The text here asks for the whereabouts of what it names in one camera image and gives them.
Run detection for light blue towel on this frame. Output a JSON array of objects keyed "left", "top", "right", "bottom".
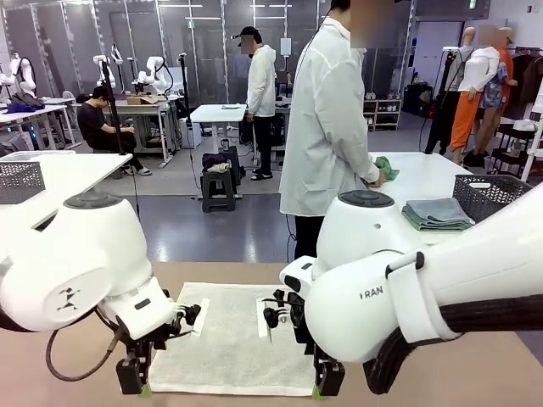
[{"left": 400, "top": 198, "right": 476, "bottom": 228}]

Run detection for black wire cart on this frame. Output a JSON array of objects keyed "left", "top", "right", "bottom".
[{"left": 487, "top": 120, "right": 543, "bottom": 179}]

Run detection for grey clothes heap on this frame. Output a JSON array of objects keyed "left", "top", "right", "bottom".
[{"left": 10, "top": 92, "right": 46, "bottom": 109}]

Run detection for black right arm cable sleeve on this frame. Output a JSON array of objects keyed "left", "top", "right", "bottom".
[{"left": 362, "top": 296, "right": 543, "bottom": 396}]

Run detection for black tripod pole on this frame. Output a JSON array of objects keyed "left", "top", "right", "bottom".
[
  {"left": 177, "top": 53, "right": 193, "bottom": 149},
  {"left": 99, "top": 54, "right": 128, "bottom": 156}
]

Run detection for person's right forearm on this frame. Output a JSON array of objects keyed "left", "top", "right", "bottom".
[{"left": 337, "top": 135, "right": 382, "bottom": 186}]

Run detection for cardboard box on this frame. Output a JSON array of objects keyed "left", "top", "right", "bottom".
[{"left": 126, "top": 95, "right": 165, "bottom": 107}]

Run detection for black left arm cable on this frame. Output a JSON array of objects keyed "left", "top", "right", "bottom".
[{"left": 44, "top": 317, "right": 128, "bottom": 382}]

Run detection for pile of dark clothes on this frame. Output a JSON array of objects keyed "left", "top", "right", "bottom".
[{"left": 202, "top": 152, "right": 232, "bottom": 175}]

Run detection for grey step stool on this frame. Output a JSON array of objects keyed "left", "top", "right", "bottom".
[{"left": 201, "top": 168, "right": 238, "bottom": 213}]

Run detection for dark grey perforated basket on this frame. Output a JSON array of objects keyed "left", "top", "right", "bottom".
[
  {"left": 0, "top": 151, "right": 47, "bottom": 205},
  {"left": 451, "top": 173, "right": 534, "bottom": 225}
]

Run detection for black bags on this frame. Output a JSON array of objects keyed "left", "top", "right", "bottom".
[{"left": 402, "top": 82, "right": 434, "bottom": 119}]

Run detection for black step stool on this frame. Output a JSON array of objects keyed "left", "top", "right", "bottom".
[{"left": 220, "top": 146, "right": 246, "bottom": 200}]

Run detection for white towel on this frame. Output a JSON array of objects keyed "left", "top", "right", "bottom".
[{"left": 148, "top": 282, "right": 318, "bottom": 398}]

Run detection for mannequin white top orange trousers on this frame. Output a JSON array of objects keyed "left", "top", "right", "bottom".
[{"left": 449, "top": 24, "right": 501, "bottom": 154}]

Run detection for rack of dark clothes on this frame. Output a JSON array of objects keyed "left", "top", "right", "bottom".
[{"left": 508, "top": 45, "right": 543, "bottom": 109}]

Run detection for wooden shoe shelf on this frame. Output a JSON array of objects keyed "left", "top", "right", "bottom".
[{"left": 364, "top": 98, "right": 403, "bottom": 131}]

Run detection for person in white coat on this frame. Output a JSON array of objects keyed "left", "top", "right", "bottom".
[{"left": 278, "top": 0, "right": 398, "bottom": 262}]

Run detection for mannequin orange shirt beige hat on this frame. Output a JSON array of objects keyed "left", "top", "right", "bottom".
[{"left": 481, "top": 25, "right": 519, "bottom": 159}]

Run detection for white lab table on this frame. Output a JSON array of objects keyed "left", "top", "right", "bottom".
[
  {"left": 108, "top": 99, "right": 182, "bottom": 169},
  {"left": 0, "top": 103, "right": 71, "bottom": 150}
]

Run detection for white height-adjustable desk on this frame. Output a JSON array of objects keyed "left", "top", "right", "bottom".
[{"left": 189, "top": 103, "right": 248, "bottom": 201}]

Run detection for seated person in black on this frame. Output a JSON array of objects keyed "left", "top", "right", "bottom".
[{"left": 77, "top": 84, "right": 153, "bottom": 177}]

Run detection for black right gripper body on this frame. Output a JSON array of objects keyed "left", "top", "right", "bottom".
[{"left": 294, "top": 326, "right": 324, "bottom": 362}]

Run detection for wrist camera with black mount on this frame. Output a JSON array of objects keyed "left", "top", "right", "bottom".
[
  {"left": 171, "top": 298, "right": 211, "bottom": 338},
  {"left": 255, "top": 289, "right": 306, "bottom": 340}
]

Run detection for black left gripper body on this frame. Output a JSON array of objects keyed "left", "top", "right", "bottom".
[{"left": 126, "top": 323, "right": 180, "bottom": 358}]

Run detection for standing person white hoodie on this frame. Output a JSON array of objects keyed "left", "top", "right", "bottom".
[{"left": 231, "top": 25, "right": 277, "bottom": 181}]

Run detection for black tripod with white board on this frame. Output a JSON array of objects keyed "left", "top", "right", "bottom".
[{"left": 423, "top": 46, "right": 462, "bottom": 156}]

